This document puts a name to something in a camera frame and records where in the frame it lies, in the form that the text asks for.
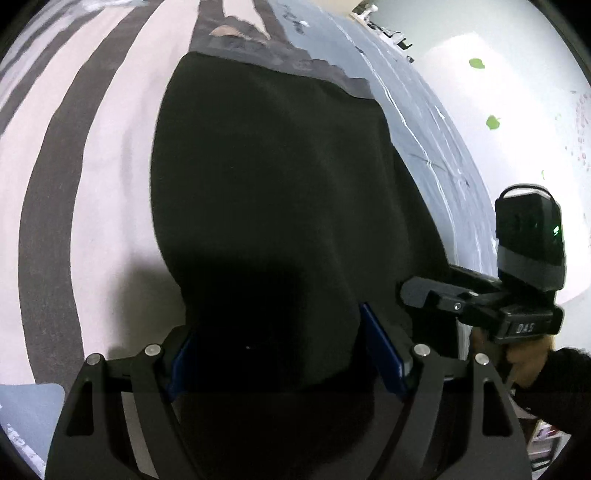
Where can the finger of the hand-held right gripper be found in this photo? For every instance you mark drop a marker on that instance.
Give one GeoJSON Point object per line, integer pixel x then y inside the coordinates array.
{"type": "Point", "coordinates": [429, 291]}

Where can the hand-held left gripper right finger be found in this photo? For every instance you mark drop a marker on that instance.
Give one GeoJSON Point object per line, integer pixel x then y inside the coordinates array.
{"type": "Point", "coordinates": [383, 350]}

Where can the bedside clutter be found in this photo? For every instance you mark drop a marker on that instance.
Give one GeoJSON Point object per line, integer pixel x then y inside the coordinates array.
{"type": "Point", "coordinates": [383, 25]}

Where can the blue striped star bedsheet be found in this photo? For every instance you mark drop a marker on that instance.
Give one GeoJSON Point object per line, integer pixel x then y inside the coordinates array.
{"type": "Point", "coordinates": [415, 115]}

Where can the dark grey garment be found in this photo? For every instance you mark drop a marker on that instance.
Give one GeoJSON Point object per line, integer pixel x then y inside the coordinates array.
{"type": "Point", "coordinates": [295, 60]}

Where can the cluttered shelf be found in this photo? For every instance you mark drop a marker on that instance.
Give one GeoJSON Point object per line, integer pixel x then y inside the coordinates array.
{"type": "Point", "coordinates": [547, 443]}

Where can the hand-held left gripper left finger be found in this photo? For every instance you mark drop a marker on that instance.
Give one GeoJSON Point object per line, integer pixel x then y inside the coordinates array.
{"type": "Point", "coordinates": [178, 369]}

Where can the black garment with white stripes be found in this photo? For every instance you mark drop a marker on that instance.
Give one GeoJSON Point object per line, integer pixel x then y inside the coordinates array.
{"type": "Point", "coordinates": [277, 207]}

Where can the person's right forearm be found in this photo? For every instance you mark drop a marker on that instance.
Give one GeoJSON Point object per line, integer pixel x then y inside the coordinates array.
{"type": "Point", "coordinates": [563, 392]}

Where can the person's right hand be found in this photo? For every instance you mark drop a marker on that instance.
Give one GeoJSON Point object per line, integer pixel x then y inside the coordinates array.
{"type": "Point", "coordinates": [526, 364]}

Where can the grey white striped blanket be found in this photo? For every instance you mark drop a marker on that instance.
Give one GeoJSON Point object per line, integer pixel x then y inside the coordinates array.
{"type": "Point", "coordinates": [115, 184]}

